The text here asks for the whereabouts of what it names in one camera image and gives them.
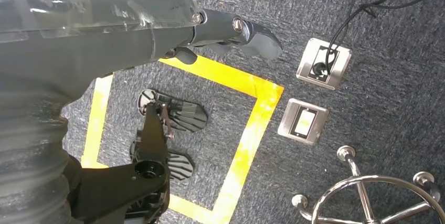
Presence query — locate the black robot left foot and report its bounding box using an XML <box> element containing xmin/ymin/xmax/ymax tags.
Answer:
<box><xmin>137</xmin><ymin>88</ymin><xmax>209</xmax><ymax>133</ymax></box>

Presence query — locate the black robot foot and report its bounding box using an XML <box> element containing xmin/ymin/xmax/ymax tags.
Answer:
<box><xmin>137</xmin><ymin>88</ymin><xmax>209</xmax><ymax>133</ymax></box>
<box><xmin>129</xmin><ymin>141</ymin><xmax>196</xmax><ymax>182</ymax></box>

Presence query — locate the black robot right foot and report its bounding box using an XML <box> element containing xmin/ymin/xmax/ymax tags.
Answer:
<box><xmin>129</xmin><ymin>141</ymin><xmax>196</xmax><ymax>182</ymax></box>

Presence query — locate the black robot left leg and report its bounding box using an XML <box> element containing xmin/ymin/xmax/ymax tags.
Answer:
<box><xmin>68</xmin><ymin>101</ymin><xmax>172</xmax><ymax>224</ymax></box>

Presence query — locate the yellow floor tape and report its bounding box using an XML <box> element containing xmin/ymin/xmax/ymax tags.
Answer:
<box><xmin>80</xmin><ymin>55</ymin><xmax>285</xmax><ymax>224</ymax></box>

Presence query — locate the steel floor socket yellow label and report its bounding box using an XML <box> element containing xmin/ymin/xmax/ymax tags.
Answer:
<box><xmin>277</xmin><ymin>98</ymin><xmax>330</xmax><ymax>146</ymax></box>

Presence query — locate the steel floor socket with plug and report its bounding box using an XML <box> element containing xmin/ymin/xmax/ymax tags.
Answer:
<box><xmin>295</xmin><ymin>37</ymin><xmax>353</xmax><ymax>91</ymax></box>

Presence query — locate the chrome stool base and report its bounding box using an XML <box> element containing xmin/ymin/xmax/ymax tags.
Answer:
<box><xmin>291</xmin><ymin>145</ymin><xmax>442</xmax><ymax>224</ymax></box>

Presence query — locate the black adapter mains cable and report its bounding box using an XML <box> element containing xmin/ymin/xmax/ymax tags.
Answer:
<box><xmin>311</xmin><ymin>0</ymin><xmax>410</xmax><ymax>77</ymax></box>

